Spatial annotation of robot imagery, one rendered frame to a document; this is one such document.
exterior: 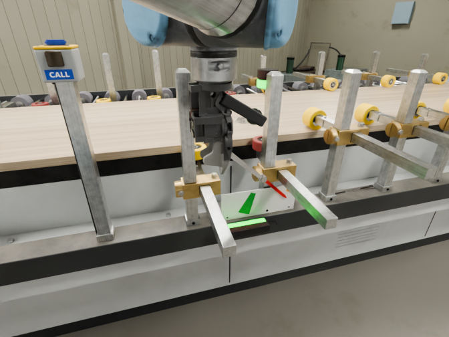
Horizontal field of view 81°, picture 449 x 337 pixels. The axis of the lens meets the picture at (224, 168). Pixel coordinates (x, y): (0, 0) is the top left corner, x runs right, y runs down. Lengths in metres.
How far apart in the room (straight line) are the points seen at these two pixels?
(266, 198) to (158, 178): 0.40
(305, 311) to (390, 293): 0.50
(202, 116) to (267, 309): 1.18
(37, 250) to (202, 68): 0.69
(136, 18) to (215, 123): 0.23
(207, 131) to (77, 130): 0.32
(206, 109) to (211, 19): 0.30
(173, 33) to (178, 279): 1.13
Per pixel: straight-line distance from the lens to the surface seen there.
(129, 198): 1.05
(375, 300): 1.73
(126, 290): 1.37
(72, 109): 0.71
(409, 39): 7.72
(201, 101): 0.54
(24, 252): 0.95
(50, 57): 0.67
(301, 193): 0.74
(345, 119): 0.92
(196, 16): 0.27
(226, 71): 0.52
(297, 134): 1.07
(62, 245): 0.92
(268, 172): 0.83
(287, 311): 1.54
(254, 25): 0.32
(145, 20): 0.41
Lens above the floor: 1.24
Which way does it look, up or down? 27 degrees down
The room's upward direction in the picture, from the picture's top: straight up
